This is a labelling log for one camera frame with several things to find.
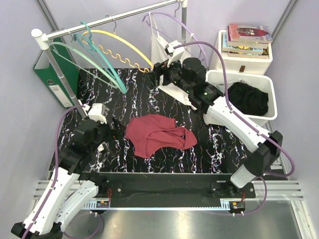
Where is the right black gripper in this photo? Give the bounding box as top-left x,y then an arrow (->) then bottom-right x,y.
146,54 -> 192,95

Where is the dark red tank top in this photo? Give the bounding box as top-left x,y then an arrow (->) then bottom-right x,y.
125,114 -> 197,158

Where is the yellow hanger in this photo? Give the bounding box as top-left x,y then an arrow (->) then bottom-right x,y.
91,15 -> 154,73

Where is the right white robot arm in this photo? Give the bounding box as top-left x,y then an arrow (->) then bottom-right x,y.
152,58 -> 283,198

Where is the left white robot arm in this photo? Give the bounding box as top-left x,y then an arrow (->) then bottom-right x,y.
11,118 -> 125,239

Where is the white tank top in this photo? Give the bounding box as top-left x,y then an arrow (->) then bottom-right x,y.
148,12 -> 196,110

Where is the light green hanger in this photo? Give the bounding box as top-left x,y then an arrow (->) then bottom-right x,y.
49,33 -> 127,94

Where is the purple hanger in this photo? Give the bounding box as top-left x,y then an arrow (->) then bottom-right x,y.
142,12 -> 208,66

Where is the teal hanger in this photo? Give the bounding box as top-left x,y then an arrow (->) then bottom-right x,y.
73,20 -> 128,94

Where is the middle book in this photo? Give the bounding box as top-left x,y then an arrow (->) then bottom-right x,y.
222,32 -> 269,54

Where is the top pink book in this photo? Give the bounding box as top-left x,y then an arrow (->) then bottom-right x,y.
227,24 -> 273,43

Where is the black garment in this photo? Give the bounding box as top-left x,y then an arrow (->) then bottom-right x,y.
228,82 -> 269,116

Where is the green binder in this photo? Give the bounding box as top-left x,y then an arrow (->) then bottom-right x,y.
33,38 -> 79,108

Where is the black marbled mat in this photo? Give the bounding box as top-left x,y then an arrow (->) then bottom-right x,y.
77,68 -> 249,173

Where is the white laundry bin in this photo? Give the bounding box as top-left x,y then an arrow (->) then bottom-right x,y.
206,70 -> 278,126

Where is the white storage box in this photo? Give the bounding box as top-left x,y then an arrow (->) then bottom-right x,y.
215,30 -> 273,75

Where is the bottom book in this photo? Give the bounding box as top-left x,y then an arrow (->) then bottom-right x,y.
227,49 -> 269,59

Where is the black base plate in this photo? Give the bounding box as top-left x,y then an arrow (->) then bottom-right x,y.
74,171 -> 257,200

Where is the silver clothes rail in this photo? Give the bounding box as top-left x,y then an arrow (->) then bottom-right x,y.
31,0 -> 187,107

